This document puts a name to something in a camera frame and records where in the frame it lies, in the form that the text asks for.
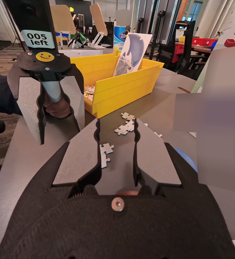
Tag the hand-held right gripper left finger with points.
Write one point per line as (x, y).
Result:
(77, 157)

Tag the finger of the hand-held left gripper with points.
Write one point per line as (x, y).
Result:
(75, 97)
(28, 101)

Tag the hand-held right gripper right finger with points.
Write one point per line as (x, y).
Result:
(158, 159)

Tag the pile of white puzzle pieces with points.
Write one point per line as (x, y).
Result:
(89, 90)

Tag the yellow plastic bin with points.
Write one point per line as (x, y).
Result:
(125, 89)

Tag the person's left forearm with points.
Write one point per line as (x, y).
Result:
(0, 93)

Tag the black jointed mount arm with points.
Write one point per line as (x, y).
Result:
(141, 22)
(162, 18)

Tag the blue round puzzle stand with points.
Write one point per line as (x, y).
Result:
(187, 159)

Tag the puzzle bag with blue picture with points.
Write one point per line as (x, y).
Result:
(136, 46)

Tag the person's left hand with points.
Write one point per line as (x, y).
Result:
(58, 110)

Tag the printed paper leaflet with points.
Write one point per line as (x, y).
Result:
(192, 135)

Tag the white plastic bin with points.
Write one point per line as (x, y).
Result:
(79, 53)

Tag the black and green gripper tool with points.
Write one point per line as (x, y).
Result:
(77, 40)

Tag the wooden board on white stand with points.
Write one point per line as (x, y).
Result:
(62, 18)
(98, 18)

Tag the disinfectant wipes canister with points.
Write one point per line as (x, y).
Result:
(119, 36)

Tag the black office chair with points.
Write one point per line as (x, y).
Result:
(187, 60)

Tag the grey framed panel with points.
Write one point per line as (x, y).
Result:
(147, 18)
(171, 20)

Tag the red plastic bin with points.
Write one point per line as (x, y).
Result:
(202, 41)

